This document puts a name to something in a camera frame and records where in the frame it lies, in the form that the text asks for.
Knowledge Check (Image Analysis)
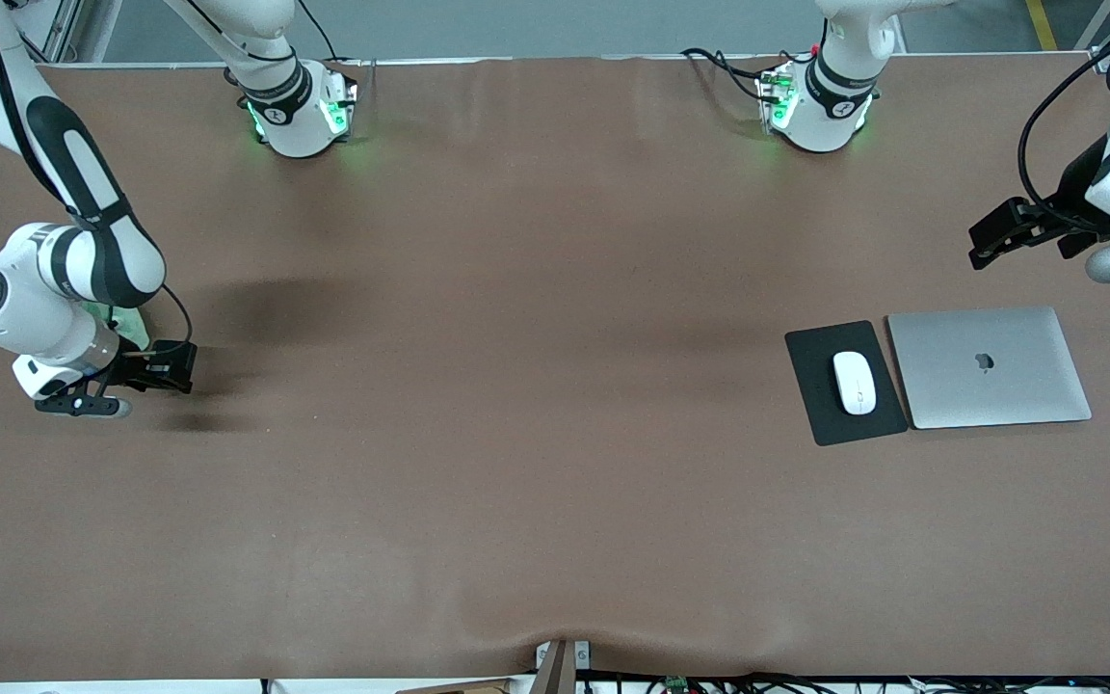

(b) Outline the white computer mouse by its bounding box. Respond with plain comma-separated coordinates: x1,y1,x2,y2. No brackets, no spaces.
832,351,878,416

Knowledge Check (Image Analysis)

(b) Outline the black mouse pad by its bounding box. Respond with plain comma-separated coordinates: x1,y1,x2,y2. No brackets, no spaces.
784,320,910,447

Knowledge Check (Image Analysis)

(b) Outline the green dinosaur plush toy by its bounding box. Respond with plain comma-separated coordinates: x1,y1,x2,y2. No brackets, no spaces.
83,301,151,353

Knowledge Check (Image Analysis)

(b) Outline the silver closed laptop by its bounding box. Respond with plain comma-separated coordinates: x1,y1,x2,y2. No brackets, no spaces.
886,307,1094,431

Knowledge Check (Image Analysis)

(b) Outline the brown table cover cloth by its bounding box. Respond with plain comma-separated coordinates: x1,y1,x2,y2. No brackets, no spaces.
0,53,1110,681

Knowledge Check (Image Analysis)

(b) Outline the black base cable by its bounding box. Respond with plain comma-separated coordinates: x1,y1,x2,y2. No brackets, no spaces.
295,0,340,62
680,46,787,76
714,53,770,103

